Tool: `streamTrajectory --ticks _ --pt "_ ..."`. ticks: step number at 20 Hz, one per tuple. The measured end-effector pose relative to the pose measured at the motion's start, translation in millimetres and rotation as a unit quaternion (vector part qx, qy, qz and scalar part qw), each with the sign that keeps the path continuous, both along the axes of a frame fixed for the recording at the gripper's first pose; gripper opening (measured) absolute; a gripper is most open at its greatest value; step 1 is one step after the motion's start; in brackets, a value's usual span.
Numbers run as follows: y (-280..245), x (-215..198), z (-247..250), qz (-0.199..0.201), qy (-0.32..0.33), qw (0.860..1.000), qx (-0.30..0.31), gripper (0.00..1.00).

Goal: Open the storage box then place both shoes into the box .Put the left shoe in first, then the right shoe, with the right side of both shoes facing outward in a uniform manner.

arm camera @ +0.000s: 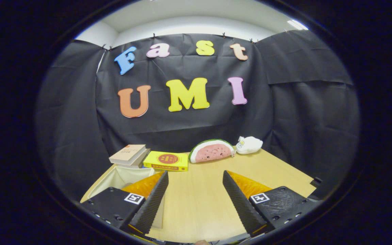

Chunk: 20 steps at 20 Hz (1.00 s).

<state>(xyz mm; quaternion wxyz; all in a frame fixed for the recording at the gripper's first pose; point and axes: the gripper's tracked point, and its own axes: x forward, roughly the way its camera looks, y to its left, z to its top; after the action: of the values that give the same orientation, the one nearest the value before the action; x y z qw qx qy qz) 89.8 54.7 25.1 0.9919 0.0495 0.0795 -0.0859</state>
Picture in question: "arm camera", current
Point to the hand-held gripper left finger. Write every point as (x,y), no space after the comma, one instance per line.
(153,204)

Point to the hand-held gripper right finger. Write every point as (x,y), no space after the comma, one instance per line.
(242,207)

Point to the beige fabric storage box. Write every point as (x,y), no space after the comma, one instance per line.
(121,177)

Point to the grey book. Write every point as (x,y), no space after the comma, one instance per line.
(143,160)

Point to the yellow book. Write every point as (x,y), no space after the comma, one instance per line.
(167,160)

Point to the beige book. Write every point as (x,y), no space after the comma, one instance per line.
(127,153)

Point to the white plush toy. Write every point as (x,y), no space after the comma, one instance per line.
(250,145)

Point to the watermelon slice plush toy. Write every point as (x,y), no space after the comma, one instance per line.
(212,152)

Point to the small ceiling light panel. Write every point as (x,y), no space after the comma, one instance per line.
(297,25)

